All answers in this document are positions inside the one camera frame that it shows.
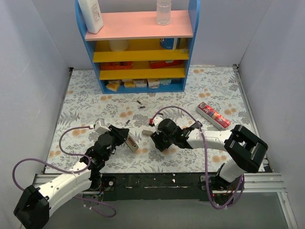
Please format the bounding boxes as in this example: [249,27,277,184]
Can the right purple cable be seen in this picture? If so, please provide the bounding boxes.
[152,106,245,210]

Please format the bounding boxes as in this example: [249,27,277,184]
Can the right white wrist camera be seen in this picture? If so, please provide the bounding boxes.
[149,116,163,133]

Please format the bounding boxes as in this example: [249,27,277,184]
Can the red toothpaste box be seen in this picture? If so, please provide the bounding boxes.
[195,102,231,131]

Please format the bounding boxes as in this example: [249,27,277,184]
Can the white air conditioner remote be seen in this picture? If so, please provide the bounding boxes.
[125,135,139,153]

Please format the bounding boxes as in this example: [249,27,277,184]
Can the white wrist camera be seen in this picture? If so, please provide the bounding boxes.
[89,118,110,135]
[149,116,163,133]

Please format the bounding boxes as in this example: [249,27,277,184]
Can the clear plastic water bottle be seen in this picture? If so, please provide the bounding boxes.
[156,0,172,25]

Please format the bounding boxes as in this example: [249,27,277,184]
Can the floral patterned table mat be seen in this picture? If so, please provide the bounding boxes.
[45,67,253,173]

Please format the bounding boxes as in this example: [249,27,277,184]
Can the blue wooden shelf unit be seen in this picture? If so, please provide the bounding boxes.
[75,0,201,94]

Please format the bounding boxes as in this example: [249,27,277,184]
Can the grey remote battery cover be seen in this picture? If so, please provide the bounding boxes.
[142,130,153,136]

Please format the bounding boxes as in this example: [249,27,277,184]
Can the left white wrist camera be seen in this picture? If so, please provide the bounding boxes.
[89,118,110,135]

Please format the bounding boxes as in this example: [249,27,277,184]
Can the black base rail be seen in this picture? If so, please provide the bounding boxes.
[84,172,238,201]

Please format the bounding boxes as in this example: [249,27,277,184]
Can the white plastic bottle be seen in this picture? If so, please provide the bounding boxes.
[78,0,104,34]

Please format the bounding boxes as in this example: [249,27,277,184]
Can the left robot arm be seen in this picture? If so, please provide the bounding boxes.
[13,124,129,229]

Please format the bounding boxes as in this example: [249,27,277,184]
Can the yellow red small box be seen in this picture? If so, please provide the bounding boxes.
[106,80,121,92]

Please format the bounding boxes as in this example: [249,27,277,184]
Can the blue white round container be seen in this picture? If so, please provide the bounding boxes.
[160,38,181,50]

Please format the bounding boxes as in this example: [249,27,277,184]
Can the red orange box right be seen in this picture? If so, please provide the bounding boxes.
[149,60,183,69]

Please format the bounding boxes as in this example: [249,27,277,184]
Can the black TV remote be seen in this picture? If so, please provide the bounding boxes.
[191,121,203,129]

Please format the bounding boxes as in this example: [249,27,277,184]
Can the yellow white small box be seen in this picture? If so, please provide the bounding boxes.
[124,81,136,88]

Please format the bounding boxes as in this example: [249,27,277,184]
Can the white orange small carton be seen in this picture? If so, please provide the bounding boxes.
[147,78,160,89]

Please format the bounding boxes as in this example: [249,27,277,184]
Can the white cylindrical container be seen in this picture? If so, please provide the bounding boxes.
[109,40,129,52]

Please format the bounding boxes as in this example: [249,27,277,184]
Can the orange box left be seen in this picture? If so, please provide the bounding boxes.
[100,62,133,70]

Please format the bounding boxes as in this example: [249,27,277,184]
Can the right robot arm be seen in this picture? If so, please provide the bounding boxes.
[149,116,268,190]

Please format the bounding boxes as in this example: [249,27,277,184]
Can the teal white small box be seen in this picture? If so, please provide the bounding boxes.
[159,78,172,85]

